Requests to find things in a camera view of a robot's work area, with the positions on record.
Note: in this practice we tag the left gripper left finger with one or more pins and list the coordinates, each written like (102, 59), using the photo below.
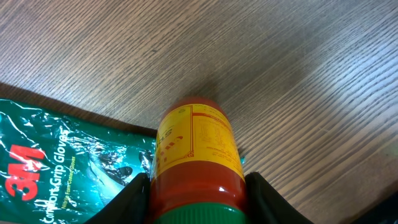
(129, 206)

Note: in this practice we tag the red sauce bottle green cap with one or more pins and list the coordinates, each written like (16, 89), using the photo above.
(197, 176)

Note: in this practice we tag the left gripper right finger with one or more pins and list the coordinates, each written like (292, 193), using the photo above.
(267, 206)

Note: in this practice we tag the green 3M gloves packet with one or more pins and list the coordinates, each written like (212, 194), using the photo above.
(59, 169)

